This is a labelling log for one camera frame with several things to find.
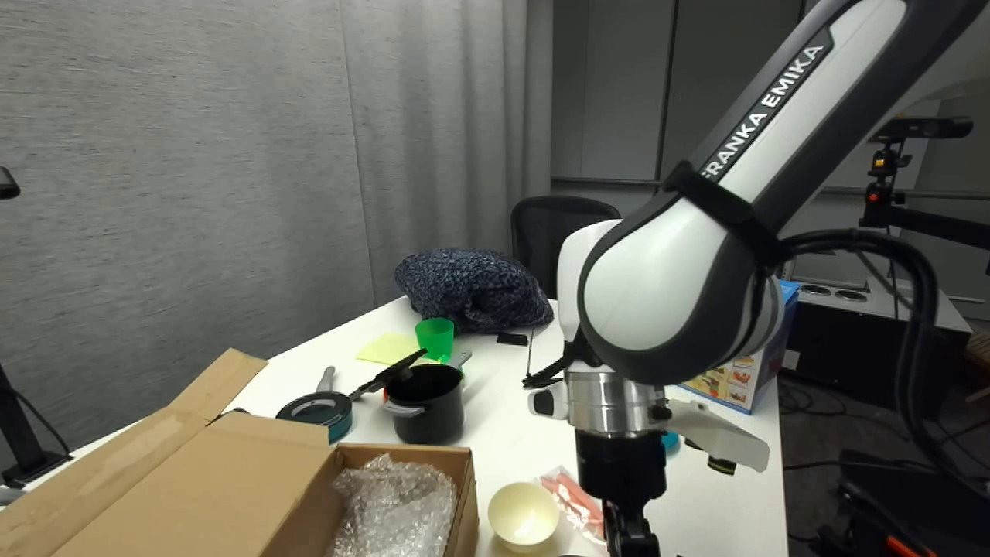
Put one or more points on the blue printed carton box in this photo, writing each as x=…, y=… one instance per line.
x=744, y=383

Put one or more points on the small black block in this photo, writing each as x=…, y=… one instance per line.
x=510, y=338

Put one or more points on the dark blue knitted hat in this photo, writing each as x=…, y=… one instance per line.
x=467, y=289

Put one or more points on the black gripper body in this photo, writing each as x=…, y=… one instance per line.
x=620, y=465

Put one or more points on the white plastic bowl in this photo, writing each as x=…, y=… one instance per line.
x=524, y=515

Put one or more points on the black equipment base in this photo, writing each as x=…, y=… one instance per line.
x=907, y=515

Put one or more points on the black stand with red lights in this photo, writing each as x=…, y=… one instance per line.
x=887, y=165

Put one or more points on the green plastic cup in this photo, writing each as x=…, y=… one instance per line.
x=435, y=338

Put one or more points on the black camera tripod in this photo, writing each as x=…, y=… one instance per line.
x=15, y=423

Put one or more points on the brown cardboard box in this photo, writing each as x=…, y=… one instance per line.
x=204, y=484

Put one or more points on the black pot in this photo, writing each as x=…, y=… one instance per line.
x=427, y=408

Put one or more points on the orange cutlery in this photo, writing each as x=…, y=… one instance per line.
x=574, y=495

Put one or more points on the grey curtain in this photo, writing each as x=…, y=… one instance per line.
x=204, y=157

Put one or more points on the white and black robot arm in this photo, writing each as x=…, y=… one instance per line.
x=661, y=281

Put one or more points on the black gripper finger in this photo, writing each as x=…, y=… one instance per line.
x=615, y=530
x=645, y=537

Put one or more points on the yellow paper sheet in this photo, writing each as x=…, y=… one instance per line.
x=386, y=349

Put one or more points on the white side desk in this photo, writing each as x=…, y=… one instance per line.
x=854, y=303

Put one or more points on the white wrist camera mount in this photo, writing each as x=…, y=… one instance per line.
x=723, y=439

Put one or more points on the black office chair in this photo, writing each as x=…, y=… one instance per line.
x=541, y=244

